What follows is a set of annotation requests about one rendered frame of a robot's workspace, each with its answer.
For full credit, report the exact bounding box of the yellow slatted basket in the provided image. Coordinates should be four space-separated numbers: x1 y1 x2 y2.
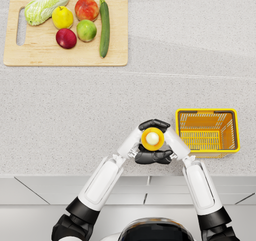
175 108 241 159

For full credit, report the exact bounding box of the yellow lemon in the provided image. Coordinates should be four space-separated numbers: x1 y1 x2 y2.
51 5 75 31

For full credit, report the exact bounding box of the dark round robot body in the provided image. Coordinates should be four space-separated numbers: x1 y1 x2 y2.
117 217 196 241

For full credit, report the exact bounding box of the white counter cabinet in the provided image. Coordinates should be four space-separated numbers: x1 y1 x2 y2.
0 175 256 207

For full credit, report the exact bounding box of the green cucumber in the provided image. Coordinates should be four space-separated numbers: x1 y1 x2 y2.
98 0 111 59

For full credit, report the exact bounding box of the green apple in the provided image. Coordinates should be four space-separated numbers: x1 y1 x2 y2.
76 19 98 43

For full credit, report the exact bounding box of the dark red plum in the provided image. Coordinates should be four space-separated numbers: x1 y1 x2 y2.
55 28 78 50

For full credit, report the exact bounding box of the wooden cutting board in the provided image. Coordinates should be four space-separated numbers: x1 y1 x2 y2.
3 0 129 68

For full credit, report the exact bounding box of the napa cabbage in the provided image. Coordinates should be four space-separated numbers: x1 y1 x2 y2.
23 0 71 27

